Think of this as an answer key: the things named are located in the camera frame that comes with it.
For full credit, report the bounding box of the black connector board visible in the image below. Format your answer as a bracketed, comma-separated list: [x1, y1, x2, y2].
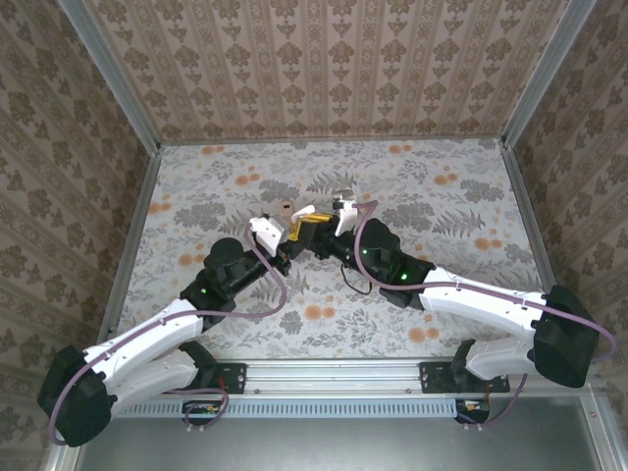
[182, 399, 228, 424]
[455, 397, 492, 424]

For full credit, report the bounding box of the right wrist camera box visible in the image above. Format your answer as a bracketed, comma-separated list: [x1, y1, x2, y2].
[332, 185, 360, 236]

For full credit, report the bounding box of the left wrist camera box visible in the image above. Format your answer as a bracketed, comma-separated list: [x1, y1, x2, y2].
[247, 214, 285, 257]

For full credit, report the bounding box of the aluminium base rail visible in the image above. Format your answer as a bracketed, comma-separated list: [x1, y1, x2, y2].
[112, 358, 607, 399]

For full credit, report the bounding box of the aluminium frame post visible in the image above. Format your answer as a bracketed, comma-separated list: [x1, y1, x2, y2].
[57, 0, 163, 153]
[500, 0, 601, 149]

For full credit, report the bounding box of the grey metal shelf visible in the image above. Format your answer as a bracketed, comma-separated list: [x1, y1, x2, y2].
[46, 395, 628, 471]

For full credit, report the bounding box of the slotted cable duct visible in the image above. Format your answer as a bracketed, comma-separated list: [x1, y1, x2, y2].
[115, 396, 458, 419]

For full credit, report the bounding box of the aluminium side profile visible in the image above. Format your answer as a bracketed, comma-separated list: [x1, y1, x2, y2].
[580, 387, 620, 471]

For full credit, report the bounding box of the floral printed tablecloth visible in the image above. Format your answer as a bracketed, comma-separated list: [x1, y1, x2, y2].
[100, 138, 560, 362]

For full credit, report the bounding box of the aluminium table side rail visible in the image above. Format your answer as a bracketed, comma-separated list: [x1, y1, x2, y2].
[500, 140, 560, 295]
[92, 144, 163, 362]

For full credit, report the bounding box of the aluminium table end rail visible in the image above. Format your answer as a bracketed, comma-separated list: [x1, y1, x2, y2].
[157, 138, 506, 147]

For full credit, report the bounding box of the thin black cable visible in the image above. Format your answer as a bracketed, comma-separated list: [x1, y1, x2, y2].
[340, 262, 374, 295]

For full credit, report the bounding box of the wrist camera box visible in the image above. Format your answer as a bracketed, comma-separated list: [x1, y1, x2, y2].
[247, 214, 285, 257]
[332, 185, 360, 236]

